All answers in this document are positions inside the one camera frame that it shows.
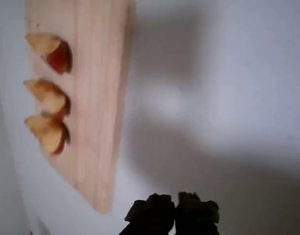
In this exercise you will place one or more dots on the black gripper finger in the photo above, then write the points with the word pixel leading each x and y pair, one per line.
pixel 196 218
pixel 152 215

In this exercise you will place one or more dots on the light wooden cutting board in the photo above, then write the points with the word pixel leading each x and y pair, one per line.
pixel 96 98

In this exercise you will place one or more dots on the red-skinned apple slice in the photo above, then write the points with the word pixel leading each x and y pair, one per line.
pixel 48 95
pixel 49 134
pixel 52 51

